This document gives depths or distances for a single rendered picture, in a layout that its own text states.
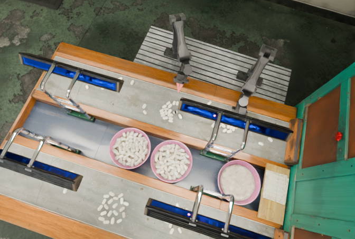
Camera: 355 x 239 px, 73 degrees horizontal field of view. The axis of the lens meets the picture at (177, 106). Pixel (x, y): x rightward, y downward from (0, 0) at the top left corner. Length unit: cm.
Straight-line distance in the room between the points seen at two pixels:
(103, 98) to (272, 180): 124
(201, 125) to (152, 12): 186
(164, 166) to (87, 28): 206
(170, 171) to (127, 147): 32
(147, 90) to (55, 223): 99
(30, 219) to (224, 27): 258
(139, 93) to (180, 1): 177
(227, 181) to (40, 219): 113
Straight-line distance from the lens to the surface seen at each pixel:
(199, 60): 194
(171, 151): 159
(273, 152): 173
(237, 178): 163
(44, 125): 192
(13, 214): 180
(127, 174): 157
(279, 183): 167
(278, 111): 180
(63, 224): 167
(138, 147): 162
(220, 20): 310
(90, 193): 164
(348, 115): 137
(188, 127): 163
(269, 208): 164
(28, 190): 179
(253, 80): 157
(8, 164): 146
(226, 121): 133
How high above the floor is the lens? 231
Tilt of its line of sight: 69 degrees down
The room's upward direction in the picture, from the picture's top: 4 degrees clockwise
